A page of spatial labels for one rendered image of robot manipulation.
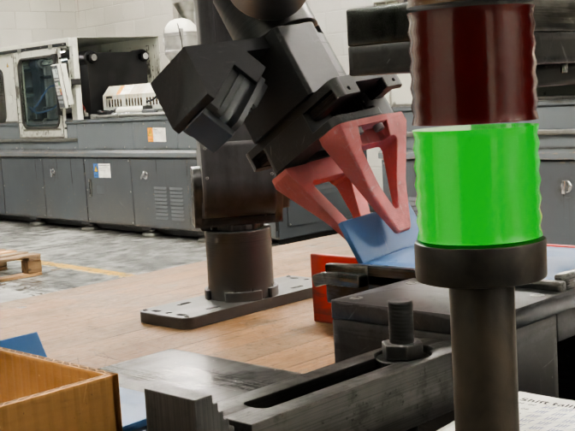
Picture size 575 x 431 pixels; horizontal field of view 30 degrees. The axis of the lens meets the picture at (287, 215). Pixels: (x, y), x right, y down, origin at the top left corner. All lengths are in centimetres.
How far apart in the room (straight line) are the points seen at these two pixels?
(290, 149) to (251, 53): 7
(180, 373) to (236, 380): 5
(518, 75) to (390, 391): 20
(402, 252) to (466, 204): 38
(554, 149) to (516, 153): 564
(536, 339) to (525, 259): 25
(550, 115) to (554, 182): 36
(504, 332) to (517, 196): 4
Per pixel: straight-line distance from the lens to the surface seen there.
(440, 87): 31
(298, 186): 71
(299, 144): 69
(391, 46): 57
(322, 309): 92
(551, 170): 598
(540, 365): 57
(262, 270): 99
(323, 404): 44
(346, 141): 67
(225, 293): 99
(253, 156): 73
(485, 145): 31
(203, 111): 65
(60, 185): 984
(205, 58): 66
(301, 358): 81
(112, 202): 915
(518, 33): 32
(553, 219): 601
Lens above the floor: 110
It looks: 7 degrees down
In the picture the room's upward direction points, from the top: 3 degrees counter-clockwise
